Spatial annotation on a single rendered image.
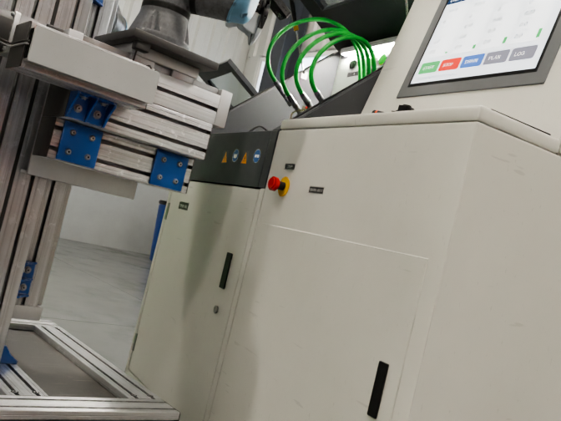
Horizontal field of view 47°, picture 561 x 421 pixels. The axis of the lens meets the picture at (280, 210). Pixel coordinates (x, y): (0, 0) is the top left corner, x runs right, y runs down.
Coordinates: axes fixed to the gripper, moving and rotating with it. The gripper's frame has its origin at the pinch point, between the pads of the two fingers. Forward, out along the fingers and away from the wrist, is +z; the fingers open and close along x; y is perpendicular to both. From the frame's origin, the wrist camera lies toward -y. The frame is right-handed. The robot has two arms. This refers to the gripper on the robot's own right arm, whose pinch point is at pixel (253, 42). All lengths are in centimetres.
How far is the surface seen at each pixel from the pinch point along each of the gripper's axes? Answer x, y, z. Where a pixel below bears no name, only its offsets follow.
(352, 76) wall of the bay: -31, -57, -12
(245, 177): 10.4, -3.2, 39.9
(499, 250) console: 93, -16, 47
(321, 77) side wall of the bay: -43, -51, -11
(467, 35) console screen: 54, -32, -5
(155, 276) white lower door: -40, -3, 77
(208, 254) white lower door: -2, -3, 64
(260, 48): -683, -315, -207
